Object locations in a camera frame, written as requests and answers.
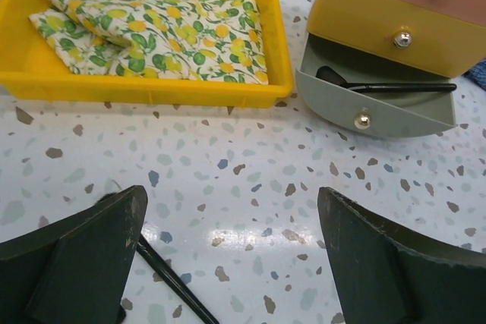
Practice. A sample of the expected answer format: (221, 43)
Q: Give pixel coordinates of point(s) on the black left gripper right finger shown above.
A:
(385, 272)

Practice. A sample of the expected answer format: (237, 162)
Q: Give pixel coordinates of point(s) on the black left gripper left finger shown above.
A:
(74, 270)

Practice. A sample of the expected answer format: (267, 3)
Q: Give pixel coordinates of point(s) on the black thin makeup brush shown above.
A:
(168, 275)

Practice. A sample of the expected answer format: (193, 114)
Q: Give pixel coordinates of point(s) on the yellow plastic tray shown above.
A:
(30, 69)

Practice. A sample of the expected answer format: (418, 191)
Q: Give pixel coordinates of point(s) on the black fan makeup brush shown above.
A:
(327, 74)

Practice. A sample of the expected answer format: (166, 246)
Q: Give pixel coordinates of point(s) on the blue checkered cloth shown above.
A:
(477, 74)

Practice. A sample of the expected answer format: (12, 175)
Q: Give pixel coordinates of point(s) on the lemon print cloth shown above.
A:
(208, 40)

